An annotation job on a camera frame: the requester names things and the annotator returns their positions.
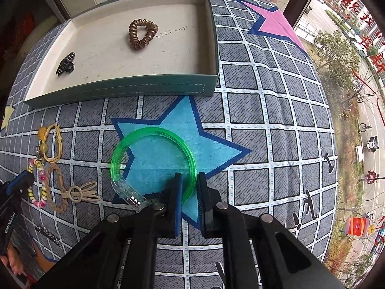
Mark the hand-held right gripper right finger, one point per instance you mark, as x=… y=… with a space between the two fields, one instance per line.
x=202 y=204

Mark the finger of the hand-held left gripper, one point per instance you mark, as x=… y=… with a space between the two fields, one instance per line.
x=19 y=180

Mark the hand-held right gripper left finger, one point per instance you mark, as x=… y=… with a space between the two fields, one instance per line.
x=177 y=200

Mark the silver star hair pin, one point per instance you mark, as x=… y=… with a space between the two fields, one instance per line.
x=49 y=237

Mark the beige rabbit ear hair clip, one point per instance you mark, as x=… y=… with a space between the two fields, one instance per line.
x=73 y=194

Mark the teal cardboard box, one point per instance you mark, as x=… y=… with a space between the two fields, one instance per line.
x=105 y=54

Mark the person's left hand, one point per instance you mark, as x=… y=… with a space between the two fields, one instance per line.
x=10 y=263

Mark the silver charm cluster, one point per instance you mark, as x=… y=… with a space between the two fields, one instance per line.
x=38 y=152

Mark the black claw hair clip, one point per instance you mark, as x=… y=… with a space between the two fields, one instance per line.
x=64 y=65

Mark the grey checked star bedsheet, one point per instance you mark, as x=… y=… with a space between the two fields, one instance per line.
x=270 y=96

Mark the scooter rider outside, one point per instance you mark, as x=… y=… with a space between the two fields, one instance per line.
x=373 y=144

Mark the tree outside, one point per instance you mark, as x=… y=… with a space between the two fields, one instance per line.
x=334 y=54

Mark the red window decals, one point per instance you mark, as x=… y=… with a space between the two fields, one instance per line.
x=368 y=27

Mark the dark window frame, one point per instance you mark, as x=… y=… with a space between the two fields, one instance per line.
x=303 y=0

